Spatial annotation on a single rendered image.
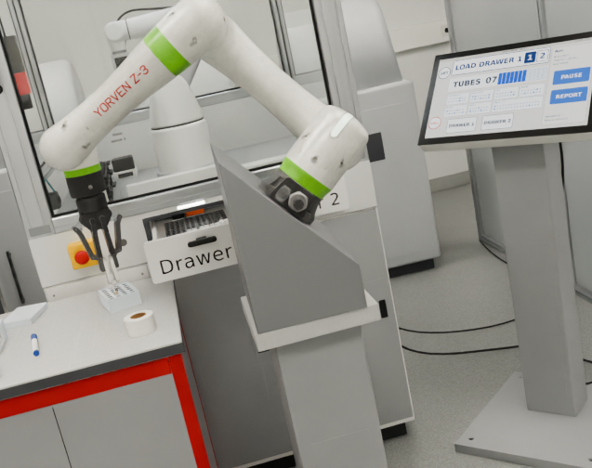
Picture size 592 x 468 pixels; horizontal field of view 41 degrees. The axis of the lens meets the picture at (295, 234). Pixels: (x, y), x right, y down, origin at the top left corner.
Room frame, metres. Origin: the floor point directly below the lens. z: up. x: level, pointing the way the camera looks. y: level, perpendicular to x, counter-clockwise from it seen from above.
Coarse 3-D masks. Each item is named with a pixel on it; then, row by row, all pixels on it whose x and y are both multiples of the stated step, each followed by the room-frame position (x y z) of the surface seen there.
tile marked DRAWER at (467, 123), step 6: (450, 120) 2.29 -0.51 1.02; (456, 120) 2.27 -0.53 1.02; (462, 120) 2.26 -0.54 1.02; (468, 120) 2.24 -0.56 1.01; (474, 120) 2.23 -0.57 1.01; (450, 126) 2.27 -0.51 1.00; (456, 126) 2.26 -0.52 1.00; (462, 126) 2.25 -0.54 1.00; (468, 126) 2.23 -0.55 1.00; (474, 126) 2.22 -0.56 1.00; (450, 132) 2.26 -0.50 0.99; (456, 132) 2.25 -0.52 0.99
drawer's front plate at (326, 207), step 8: (336, 184) 2.29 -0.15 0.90; (344, 184) 2.30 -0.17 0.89; (336, 192) 2.29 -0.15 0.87; (344, 192) 2.29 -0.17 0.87; (328, 200) 2.29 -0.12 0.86; (336, 200) 2.29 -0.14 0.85; (344, 200) 2.29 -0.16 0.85; (328, 208) 2.29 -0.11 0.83; (336, 208) 2.29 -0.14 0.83; (344, 208) 2.29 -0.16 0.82
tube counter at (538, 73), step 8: (496, 72) 2.28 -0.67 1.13; (504, 72) 2.26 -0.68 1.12; (512, 72) 2.24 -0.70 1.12; (520, 72) 2.23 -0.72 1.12; (528, 72) 2.21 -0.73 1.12; (536, 72) 2.19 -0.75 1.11; (544, 72) 2.18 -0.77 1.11; (488, 80) 2.28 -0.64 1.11; (496, 80) 2.26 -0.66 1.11; (504, 80) 2.25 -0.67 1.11; (512, 80) 2.23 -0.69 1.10; (520, 80) 2.21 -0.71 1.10; (528, 80) 2.20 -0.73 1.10; (536, 80) 2.18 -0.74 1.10
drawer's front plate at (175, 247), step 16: (224, 224) 1.95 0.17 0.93; (160, 240) 1.93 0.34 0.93; (176, 240) 1.93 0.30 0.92; (224, 240) 1.95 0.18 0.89; (160, 256) 1.93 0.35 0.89; (176, 256) 1.93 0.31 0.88; (192, 256) 1.94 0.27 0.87; (224, 256) 1.95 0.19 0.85; (160, 272) 1.92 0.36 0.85; (176, 272) 1.93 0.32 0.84; (192, 272) 1.94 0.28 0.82
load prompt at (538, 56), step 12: (540, 48) 2.23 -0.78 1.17; (456, 60) 2.40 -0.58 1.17; (468, 60) 2.37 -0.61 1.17; (480, 60) 2.34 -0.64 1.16; (492, 60) 2.31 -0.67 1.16; (504, 60) 2.29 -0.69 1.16; (516, 60) 2.26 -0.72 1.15; (528, 60) 2.23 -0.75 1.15; (540, 60) 2.21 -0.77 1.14; (456, 72) 2.37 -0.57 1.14; (468, 72) 2.34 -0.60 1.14
